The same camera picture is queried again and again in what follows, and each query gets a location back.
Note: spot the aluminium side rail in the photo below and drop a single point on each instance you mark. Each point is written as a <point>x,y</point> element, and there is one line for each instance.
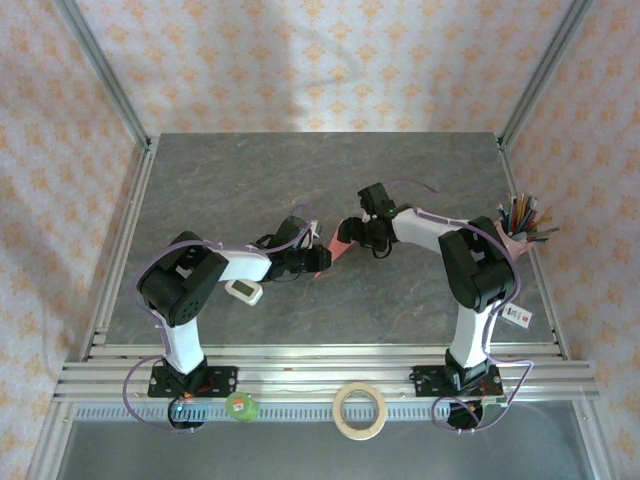
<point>513,175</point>
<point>136,200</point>

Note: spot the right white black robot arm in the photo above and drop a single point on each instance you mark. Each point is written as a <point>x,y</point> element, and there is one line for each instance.
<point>420,230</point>

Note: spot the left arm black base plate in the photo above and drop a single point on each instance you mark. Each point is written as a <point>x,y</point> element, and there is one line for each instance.
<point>222,380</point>

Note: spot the aluminium table edge rail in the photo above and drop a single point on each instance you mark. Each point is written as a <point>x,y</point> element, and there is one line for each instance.
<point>310,351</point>

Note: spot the pink cup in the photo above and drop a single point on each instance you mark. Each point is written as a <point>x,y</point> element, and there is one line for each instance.
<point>517,245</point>

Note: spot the small white red card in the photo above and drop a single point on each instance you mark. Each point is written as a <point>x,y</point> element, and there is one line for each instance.
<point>520,316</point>

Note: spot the bunch of coloured sticks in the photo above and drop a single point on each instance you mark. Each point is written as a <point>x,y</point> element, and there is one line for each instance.
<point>520,215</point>

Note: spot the aluminium frame post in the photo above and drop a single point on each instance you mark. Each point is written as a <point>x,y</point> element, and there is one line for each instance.
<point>108,75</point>
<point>540,75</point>

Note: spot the beige masking tape roll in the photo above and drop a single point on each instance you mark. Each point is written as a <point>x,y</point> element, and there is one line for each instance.
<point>360,436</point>

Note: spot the pink paper sheet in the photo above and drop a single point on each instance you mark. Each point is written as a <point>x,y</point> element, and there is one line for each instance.
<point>340,248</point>

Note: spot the aluminium frame leg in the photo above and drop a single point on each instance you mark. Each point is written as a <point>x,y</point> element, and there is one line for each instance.
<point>47,440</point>
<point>595,445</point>

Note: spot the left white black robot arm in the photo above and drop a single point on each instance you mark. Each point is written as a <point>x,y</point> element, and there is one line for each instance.
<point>245,265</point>

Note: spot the green tape roll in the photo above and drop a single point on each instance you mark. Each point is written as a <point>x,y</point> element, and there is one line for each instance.
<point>240,407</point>

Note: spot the small white digital timer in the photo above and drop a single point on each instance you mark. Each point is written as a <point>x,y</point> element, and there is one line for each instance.
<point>245,293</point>

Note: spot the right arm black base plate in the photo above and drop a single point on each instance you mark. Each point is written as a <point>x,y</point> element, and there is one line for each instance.
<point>425,382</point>

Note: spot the wide aluminium crossbeam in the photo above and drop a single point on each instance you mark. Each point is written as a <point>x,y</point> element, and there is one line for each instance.
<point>310,382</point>

